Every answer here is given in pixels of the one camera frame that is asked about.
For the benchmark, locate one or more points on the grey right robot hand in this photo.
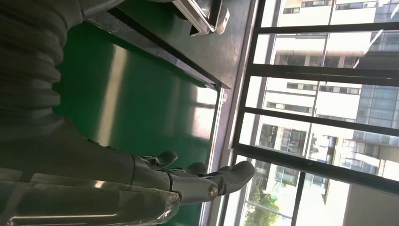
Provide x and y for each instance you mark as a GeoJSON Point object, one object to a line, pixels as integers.
{"type": "Point", "coordinates": [78, 174]}

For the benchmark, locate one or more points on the green conveyor belt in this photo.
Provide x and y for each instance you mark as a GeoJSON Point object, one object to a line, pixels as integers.
{"type": "Point", "coordinates": [149, 112]}

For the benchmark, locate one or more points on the dark green table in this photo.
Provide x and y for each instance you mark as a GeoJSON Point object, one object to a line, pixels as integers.
{"type": "Point", "coordinates": [218, 53]}

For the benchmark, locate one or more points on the electronic weighing scale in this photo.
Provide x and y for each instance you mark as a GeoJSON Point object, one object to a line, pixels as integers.
{"type": "Point", "coordinates": [202, 15]}

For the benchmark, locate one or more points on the black window frame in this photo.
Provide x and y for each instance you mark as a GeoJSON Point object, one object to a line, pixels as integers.
{"type": "Point", "coordinates": [315, 73]}

